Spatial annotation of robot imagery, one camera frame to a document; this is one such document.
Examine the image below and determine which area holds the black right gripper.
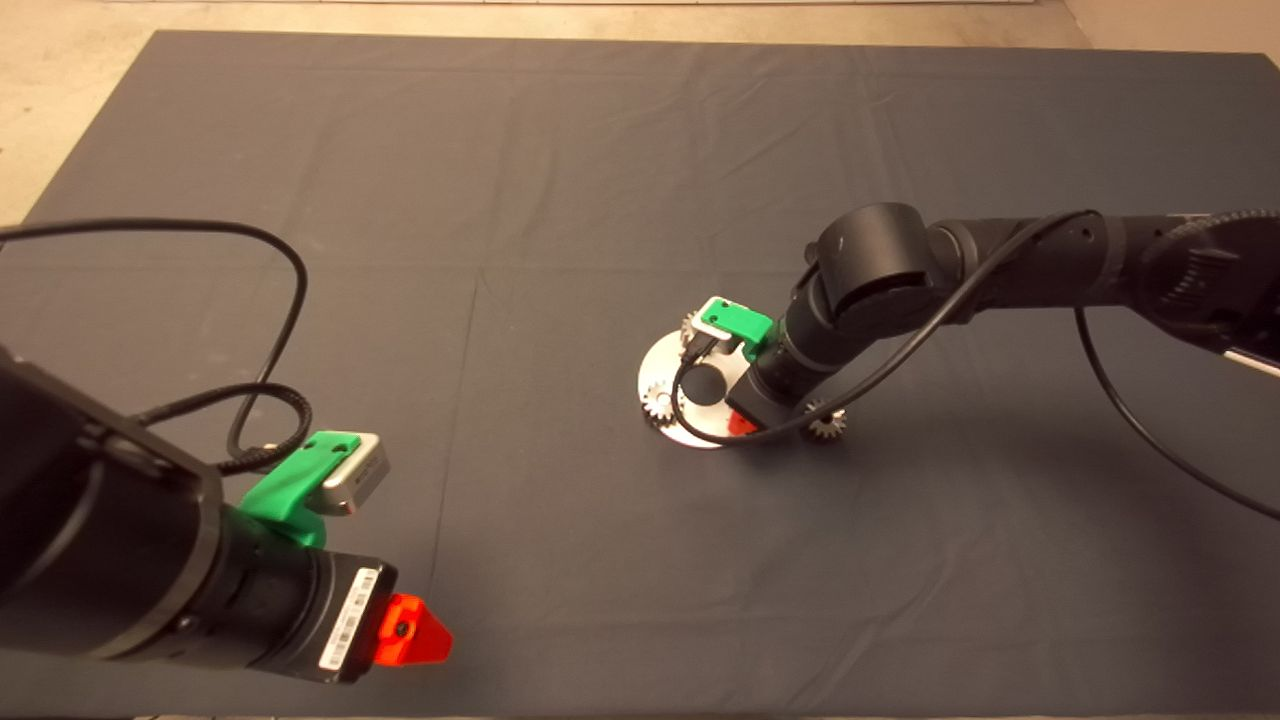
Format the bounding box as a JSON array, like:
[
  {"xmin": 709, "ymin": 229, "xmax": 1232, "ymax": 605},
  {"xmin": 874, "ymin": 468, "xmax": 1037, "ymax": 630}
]
[{"xmin": 725, "ymin": 368, "xmax": 801, "ymax": 438}]

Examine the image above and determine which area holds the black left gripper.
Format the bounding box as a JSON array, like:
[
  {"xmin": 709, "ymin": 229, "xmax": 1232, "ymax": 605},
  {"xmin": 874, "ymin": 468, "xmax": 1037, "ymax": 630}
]
[{"xmin": 287, "ymin": 548, "xmax": 454, "ymax": 685}]

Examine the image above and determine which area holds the smaller dark bevel gear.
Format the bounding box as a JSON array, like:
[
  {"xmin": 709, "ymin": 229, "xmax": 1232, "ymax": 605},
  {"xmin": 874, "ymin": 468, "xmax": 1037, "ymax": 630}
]
[{"xmin": 800, "ymin": 400, "xmax": 849, "ymax": 445}]

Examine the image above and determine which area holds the round metal plate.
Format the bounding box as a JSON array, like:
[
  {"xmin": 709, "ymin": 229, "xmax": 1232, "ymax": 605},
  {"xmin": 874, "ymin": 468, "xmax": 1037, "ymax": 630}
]
[{"xmin": 637, "ymin": 330, "xmax": 771, "ymax": 450}]

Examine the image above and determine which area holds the dark grey table cloth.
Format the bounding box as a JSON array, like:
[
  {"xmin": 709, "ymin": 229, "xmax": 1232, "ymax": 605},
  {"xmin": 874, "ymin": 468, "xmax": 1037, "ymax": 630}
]
[{"xmin": 0, "ymin": 30, "xmax": 1280, "ymax": 719}]

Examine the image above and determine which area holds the silver right camera box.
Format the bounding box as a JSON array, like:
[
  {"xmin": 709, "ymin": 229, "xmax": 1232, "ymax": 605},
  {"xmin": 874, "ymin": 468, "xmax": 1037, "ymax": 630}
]
[{"xmin": 688, "ymin": 322, "xmax": 749, "ymax": 367}]

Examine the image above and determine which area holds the silver camera box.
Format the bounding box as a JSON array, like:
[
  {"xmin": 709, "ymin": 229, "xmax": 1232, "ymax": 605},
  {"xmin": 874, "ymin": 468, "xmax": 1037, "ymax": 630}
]
[
  {"xmin": 317, "ymin": 433, "xmax": 391, "ymax": 518},
  {"xmin": 688, "ymin": 322, "xmax": 749, "ymax": 367}
]

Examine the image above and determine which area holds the green right camera mount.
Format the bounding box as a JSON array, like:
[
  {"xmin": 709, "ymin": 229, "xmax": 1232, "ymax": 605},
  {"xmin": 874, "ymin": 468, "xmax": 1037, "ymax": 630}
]
[{"xmin": 698, "ymin": 297, "xmax": 777, "ymax": 362}]

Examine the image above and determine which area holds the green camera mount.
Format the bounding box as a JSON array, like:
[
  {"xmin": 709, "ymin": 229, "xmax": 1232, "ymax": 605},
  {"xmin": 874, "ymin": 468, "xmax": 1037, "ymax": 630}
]
[
  {"xmin": 238, "ymin": 431, "xmax": 361, "ymax": 549},
  {"xmin": 698, "ymin": 297, "xmax": 777, "ymax": 362}
]

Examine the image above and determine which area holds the silver left camera box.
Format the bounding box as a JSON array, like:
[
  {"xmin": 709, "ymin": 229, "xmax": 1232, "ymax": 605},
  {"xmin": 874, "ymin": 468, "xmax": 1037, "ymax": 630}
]
[{"xmin": 317, "ymin": 433, "xmax": 391, "ymax": 518}]

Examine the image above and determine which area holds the green left camera mount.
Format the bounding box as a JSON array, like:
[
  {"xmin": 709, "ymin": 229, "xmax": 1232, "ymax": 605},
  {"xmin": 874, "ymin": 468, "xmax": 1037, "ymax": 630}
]
[{"xmin": 238, "ymin": 431, "xmax": 361, "ymax": 549}]

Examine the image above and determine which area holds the braided black left cable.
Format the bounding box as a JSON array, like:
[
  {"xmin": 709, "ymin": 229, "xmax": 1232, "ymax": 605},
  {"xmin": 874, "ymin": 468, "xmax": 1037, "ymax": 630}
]
[{"xmin": 132, "ymin": 382, "xmax": 314, "ymax": 475}]

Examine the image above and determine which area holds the smooth black left cable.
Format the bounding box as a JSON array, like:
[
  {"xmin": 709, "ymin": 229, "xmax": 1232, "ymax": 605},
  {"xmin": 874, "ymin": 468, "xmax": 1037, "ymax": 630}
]
[{"xmin": 0, "ymin": 218, "xmax": 308, "ymax": 453}]

